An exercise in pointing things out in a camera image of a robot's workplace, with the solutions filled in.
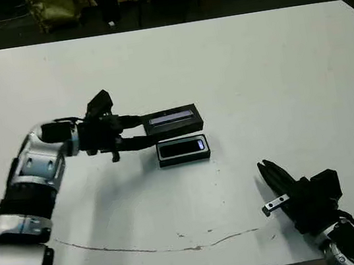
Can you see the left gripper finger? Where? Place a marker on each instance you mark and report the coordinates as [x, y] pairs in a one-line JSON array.
[[132, 121], [138, 142]]

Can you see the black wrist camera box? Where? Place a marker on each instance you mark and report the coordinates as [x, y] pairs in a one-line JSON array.
[[99, 103], [326, 186]]

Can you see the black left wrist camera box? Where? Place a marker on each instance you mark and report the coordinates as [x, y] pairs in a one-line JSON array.
[[99, 103]]

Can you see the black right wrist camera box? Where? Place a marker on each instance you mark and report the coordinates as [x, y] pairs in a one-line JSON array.
[[326, 186]]

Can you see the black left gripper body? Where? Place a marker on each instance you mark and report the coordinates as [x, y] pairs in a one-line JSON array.
[[98, 137]]

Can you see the black box white insert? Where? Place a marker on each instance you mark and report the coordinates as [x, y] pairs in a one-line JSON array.
[[184, 160]]

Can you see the black box lid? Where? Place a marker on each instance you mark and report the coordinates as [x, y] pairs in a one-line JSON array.
[[176, 126]]

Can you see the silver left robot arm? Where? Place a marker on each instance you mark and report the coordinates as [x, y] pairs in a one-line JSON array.
[[24, 202]]

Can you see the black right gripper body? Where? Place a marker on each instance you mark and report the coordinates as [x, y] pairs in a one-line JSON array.
[[305, 210]]

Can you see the black waste bin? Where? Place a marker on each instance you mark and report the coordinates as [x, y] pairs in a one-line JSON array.
[[106, 3]]

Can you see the small white paper scrap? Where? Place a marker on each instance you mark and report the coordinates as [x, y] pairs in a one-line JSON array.
[[111, 23]]

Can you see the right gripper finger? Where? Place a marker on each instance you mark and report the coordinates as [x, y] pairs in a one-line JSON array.
[[270, 178], [283, 175]]

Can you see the yellowish plastic bag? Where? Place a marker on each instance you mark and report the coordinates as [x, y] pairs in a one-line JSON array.
[[55, 10]]

